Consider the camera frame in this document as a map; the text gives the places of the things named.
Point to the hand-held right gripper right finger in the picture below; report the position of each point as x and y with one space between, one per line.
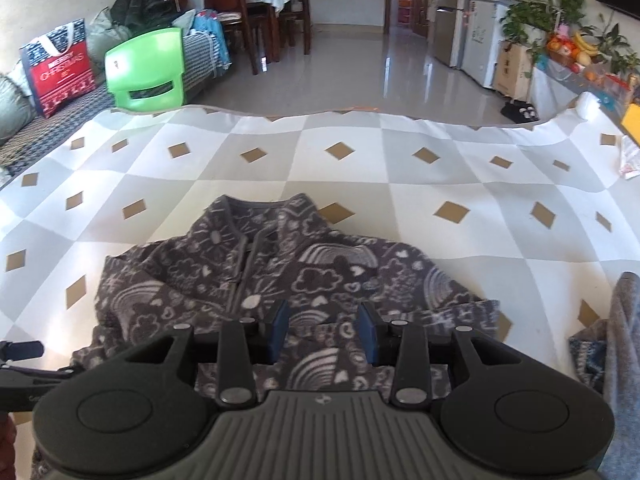
367 335

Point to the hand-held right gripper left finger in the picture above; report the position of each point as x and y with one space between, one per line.
279 332

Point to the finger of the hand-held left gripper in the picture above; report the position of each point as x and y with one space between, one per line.
22 351
30 375

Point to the grey doodle print fleece jacket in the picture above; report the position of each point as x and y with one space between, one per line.
200 270

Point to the diamond pattern table mat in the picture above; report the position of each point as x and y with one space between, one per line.
450 260

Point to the blue patterned knit cloth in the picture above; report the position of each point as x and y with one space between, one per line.
587 355

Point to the pale green cushion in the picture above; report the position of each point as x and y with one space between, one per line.
12 105
182 21
105 30

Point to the plain grey fleece garment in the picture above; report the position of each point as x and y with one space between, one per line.
622 360

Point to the black slippers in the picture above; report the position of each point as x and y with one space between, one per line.
520 111

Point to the red printed gift bag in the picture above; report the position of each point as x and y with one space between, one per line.
60 75

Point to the green plastic chair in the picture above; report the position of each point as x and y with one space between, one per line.
145 70

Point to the cardboard box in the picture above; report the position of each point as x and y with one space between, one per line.
512 72

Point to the teal clothing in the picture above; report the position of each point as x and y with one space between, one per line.
212 35

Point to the cloth covered side table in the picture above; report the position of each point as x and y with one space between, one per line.
555 87

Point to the white paper slip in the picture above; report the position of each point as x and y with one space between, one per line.
631 157

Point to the white chest freezer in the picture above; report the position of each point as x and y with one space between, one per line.
485 35

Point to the orange storage rack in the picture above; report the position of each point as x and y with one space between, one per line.
404 7

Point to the silver refrigerator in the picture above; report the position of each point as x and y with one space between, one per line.
455 15

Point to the yellow chair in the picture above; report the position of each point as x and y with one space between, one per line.
632 120

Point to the dark green jacket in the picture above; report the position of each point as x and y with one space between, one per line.
145 2

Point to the long leaf potted plant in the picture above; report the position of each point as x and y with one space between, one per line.
617 45

